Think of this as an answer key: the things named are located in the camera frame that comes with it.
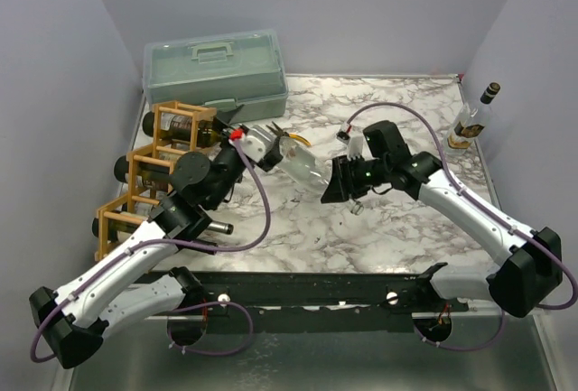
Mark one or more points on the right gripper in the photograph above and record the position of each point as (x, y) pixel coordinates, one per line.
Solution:
(341, 177)

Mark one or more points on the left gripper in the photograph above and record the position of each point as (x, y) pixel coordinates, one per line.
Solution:
(272, 157)

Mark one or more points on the clear glass bottle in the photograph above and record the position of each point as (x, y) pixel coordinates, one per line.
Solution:
(304, 168)

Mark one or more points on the brown label wine bottle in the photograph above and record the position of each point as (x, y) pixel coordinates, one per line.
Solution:
(180, 128)

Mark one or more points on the dark green wine bottle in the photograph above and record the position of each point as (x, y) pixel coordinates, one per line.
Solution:
(151, 176)

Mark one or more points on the small dark cap bottle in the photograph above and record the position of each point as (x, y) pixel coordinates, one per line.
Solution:
(471, 120)

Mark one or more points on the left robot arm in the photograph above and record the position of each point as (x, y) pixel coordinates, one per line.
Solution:
(74, 320)

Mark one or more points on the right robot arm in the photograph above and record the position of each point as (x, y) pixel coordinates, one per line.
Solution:
(524, 271)

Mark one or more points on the wooden wine rack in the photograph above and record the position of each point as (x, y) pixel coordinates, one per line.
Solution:
(161, 151)

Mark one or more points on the bottle in rack bottom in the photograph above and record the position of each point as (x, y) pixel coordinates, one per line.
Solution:
(141, 210)

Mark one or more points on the green plastic toolbox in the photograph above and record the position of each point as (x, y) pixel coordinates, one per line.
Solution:
(228, 71)

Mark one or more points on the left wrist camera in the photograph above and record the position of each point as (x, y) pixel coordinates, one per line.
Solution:
(256, 142)

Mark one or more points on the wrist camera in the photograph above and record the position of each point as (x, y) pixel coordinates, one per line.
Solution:
(256, 142)
(353, 142)

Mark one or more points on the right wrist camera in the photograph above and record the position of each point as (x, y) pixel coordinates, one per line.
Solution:
(353, 142)

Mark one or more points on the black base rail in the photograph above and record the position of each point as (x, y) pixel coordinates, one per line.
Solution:
(314, 303)

